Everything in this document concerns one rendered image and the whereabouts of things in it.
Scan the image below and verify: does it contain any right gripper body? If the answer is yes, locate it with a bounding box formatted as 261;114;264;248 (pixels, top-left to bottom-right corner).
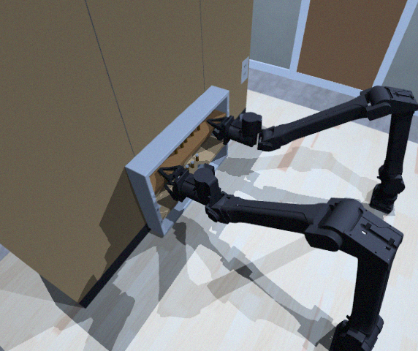
219;116;242;145

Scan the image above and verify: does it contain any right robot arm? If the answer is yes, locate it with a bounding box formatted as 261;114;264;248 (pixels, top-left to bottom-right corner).
230;86;418;213

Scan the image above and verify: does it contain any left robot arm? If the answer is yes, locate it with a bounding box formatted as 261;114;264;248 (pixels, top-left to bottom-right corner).
184;163;404;351

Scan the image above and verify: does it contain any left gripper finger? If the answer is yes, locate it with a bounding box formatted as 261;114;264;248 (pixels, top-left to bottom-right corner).
158;165;181;183
164;182;175;200

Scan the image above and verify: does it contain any light blue rectangular rack frame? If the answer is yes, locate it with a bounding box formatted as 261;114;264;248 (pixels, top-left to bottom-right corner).
125;86;229;236

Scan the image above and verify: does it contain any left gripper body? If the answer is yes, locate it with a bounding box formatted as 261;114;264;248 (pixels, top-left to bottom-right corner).
172;166;196;202

